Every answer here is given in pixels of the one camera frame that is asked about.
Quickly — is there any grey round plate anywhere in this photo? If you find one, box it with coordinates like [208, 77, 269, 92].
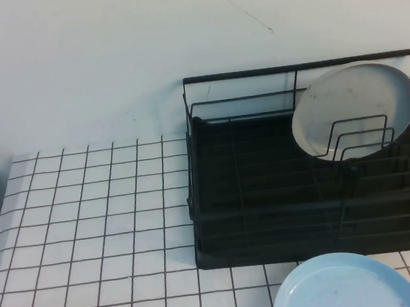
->
[285, 56, 410, 168]

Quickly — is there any light blue round plate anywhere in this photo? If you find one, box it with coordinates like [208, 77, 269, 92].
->
[266, 244, 410, 307]

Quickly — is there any white grid pattern tablecloth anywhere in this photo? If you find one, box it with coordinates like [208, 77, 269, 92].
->
[0, 109, 410, 307]

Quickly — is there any black wire dish rack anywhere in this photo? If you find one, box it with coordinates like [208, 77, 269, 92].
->
[172, 47, 410, 273]

